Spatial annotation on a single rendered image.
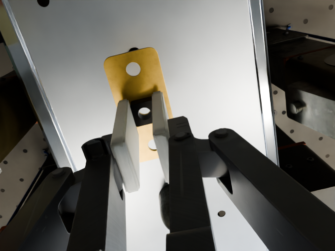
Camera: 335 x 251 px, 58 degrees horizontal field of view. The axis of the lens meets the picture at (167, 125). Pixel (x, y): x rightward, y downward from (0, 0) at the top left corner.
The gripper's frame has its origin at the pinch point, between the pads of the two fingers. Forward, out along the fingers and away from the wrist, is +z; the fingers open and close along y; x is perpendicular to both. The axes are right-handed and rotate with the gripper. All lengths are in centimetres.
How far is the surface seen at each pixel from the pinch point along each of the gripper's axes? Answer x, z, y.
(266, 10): 0.6, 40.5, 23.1
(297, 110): -5.5, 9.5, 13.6
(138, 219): -14.3, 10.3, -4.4
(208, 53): 1.8, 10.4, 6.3
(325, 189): -17.1, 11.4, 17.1
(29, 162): -18, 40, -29
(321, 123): -6.2, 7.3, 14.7
